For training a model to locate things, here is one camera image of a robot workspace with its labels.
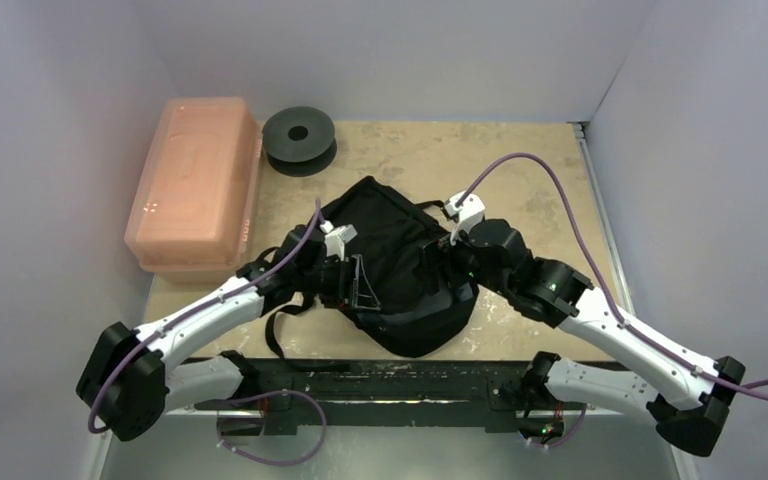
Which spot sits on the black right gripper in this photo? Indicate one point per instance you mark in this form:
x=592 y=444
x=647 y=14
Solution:
x=441 y=258

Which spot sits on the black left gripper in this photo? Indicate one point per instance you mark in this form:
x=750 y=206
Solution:
x=353 y=291

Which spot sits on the black student backpack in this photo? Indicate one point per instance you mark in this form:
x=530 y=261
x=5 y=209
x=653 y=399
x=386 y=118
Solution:
x=419 y=312

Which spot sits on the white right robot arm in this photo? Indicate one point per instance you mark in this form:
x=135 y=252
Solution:
x=675 y=389

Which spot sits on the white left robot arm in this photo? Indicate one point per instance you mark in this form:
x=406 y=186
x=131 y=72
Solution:
x=134 y=375

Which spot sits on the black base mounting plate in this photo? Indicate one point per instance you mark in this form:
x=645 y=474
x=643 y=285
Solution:
x=490 y=395

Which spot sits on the black filament spool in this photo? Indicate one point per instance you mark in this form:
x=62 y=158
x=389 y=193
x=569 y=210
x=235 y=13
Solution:
x=299 y=141

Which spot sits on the translucent pink storage box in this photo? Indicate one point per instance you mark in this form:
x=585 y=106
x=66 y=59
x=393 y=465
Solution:
x=191 y=216

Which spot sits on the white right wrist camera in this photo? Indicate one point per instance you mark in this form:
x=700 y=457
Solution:
x=466 y=210

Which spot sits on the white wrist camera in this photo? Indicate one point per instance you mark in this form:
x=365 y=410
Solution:
x=336 y=238
x=466 y=210

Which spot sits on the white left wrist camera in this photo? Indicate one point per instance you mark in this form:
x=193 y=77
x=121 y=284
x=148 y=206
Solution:
x=336 y=238

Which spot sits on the aluminium frame rail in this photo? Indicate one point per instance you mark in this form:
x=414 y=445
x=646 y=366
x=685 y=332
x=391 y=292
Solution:
x=624 y=400

